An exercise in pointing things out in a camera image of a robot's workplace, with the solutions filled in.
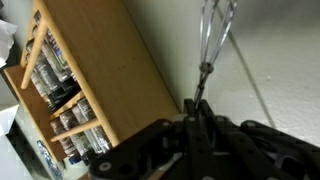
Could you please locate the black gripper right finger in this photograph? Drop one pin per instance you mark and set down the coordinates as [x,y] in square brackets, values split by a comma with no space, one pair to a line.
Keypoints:
[253,153]

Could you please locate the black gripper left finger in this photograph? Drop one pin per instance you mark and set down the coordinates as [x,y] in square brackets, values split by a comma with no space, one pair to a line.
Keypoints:
[160,150]

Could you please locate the wooden two-shelf spice rack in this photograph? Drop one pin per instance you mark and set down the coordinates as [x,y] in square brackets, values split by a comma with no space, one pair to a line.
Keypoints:
[116,66]

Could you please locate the white laundry appliance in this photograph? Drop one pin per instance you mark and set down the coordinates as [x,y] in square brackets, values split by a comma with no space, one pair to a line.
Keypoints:
[8,118]

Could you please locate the white tissue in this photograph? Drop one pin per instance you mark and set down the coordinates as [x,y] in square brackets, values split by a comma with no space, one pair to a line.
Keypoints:
[7,40]

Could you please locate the blue patterned wall hanging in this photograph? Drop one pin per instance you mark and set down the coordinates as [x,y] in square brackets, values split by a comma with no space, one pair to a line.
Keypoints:
[50,160]

